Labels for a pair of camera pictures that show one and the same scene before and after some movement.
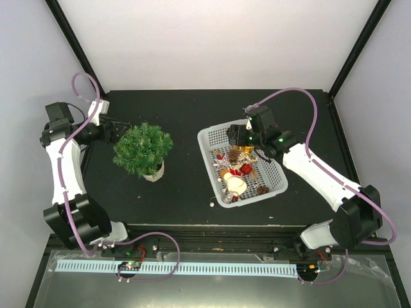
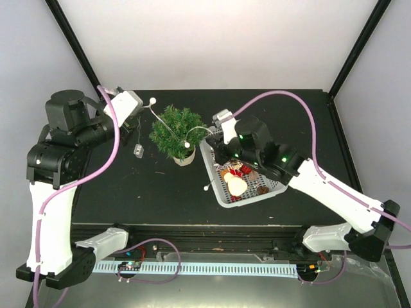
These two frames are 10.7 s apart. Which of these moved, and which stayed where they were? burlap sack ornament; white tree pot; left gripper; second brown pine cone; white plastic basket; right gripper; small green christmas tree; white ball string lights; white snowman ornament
Moved: right gripper; white tree pot; left gripper; white ball string lights; small green christmas tree
Stayed: white plastic basket; second brown pine cone; burlap sack ornament; white snowman ornament
